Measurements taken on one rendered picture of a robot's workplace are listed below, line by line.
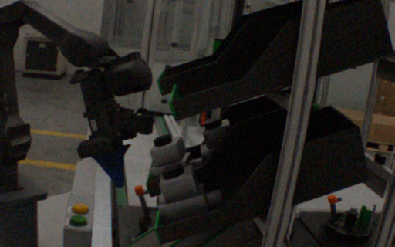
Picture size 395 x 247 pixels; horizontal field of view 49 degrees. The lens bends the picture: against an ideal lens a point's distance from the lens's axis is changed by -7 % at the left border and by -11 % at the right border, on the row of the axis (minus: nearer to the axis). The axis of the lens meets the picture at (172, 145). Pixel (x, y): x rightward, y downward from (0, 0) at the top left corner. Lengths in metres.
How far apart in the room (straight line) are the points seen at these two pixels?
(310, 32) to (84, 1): 8.79
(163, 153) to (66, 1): 8.64
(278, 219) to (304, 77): 0.17
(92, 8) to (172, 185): 8.65
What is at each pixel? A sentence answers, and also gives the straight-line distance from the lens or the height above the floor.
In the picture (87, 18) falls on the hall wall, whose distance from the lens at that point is 9.22.
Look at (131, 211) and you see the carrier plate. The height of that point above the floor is 0.97.
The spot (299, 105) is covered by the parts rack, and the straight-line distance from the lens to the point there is 0.51.
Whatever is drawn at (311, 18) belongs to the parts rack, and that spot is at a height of 1.49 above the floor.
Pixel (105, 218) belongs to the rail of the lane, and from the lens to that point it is 1.17.
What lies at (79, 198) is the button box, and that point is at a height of 0.96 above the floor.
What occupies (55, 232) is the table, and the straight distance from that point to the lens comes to 1.30.
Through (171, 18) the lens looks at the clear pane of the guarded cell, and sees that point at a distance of 2.34.
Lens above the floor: 1.47
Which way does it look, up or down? 16 degrees down
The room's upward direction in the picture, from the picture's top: 7 degrees clockwise
